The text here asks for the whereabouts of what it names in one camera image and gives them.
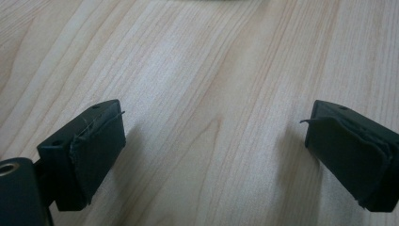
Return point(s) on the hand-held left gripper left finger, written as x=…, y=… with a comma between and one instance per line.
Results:
x=91, y=150

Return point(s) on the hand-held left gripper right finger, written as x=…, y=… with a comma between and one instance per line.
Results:
x=351, y=147

